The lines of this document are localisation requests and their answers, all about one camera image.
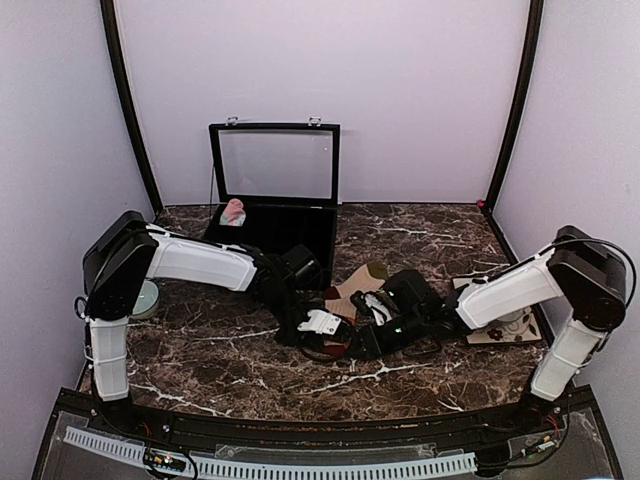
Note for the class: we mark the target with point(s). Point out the left black frame post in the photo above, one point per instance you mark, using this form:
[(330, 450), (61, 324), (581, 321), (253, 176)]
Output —
[(126, 100)]

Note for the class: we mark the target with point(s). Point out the right black frame post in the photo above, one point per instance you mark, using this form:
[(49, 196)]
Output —
[(516, 111)]

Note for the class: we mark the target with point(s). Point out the pink patterned sock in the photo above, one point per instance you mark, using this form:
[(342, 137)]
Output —
[(234, 214)]

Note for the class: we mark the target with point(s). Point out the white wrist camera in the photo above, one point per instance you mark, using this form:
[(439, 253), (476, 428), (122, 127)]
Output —
[(369, 304), (324, 322)]

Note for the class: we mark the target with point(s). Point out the black frame post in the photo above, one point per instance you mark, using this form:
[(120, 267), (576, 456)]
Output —
[(516, 111), (126, 100)]

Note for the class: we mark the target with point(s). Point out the white slotted cable duct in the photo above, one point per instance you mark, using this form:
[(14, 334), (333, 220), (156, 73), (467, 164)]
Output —
[(240, 462)]

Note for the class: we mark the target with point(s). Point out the left green circuit board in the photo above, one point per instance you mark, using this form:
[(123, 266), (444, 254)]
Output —
[(163, 461)]

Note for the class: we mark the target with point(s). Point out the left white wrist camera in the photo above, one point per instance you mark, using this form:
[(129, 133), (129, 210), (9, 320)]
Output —
[(324, 322)]

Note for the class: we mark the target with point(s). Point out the right circuit board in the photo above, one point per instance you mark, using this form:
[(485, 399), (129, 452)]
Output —
[(540, 445)]

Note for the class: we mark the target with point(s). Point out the black display case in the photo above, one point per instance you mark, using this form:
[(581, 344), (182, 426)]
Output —
[(287, 176)]

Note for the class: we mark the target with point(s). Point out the floral square coaster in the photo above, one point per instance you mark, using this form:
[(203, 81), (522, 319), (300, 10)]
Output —
[(521, 328)]

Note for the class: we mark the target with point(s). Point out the pale green ceramic bowl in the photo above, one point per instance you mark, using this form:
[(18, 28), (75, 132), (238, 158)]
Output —
[(147, 300)]

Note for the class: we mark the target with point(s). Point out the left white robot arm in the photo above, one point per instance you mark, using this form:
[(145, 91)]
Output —
[(133, 254)]

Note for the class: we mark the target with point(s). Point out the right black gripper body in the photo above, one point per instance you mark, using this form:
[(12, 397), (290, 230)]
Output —
[(413, 329)]

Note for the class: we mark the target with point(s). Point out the black front rail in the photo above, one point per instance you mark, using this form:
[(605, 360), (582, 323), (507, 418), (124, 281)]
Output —
[(468, 431)]

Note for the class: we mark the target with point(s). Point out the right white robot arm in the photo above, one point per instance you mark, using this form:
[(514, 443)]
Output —
[(597, 278)]

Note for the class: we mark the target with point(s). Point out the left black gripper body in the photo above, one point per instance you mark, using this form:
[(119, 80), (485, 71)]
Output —
[(300, 340)]

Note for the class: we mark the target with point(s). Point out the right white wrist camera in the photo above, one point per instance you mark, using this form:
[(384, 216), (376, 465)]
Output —
[(369, 304)]

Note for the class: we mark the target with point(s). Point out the striped beige sock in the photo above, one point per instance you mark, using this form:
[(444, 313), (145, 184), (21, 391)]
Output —
[(355, 290)]

